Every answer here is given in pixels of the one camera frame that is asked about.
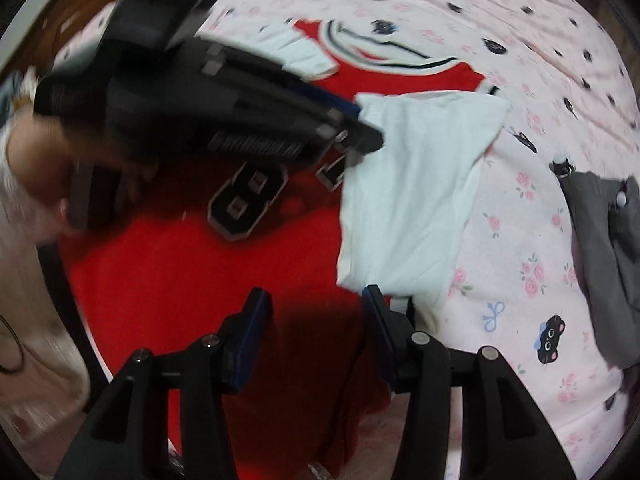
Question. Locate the red and white jersey shirt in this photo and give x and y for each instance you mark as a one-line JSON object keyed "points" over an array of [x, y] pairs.
{"points": [[165, 276]]}

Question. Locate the pink cat-print bed quilt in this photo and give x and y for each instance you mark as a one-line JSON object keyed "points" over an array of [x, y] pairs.
{"points": [[515, 281]]}

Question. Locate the person's right hand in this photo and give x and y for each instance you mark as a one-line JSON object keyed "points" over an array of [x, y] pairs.
{"points": [[317, 472]]}

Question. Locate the dark wooden headboard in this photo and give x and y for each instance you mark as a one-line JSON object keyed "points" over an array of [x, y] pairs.
{"points": [[51, 29]]}

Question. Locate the grey purple jacket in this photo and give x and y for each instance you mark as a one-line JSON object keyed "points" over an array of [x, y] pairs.
{"points": [[605, 217]]}

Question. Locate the person's left hand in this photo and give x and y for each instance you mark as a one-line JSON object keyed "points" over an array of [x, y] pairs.
{"points": [[38, 157]]}

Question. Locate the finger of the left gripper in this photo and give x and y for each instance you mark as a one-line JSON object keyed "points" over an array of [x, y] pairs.
{"points": [[360, 138], [320, 102]]}

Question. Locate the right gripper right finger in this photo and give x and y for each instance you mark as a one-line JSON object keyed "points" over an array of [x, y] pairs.
{"points": [[504, 433]]}

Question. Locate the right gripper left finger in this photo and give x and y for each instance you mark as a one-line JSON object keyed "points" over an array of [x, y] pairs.
{"points": [[161, 417]]}

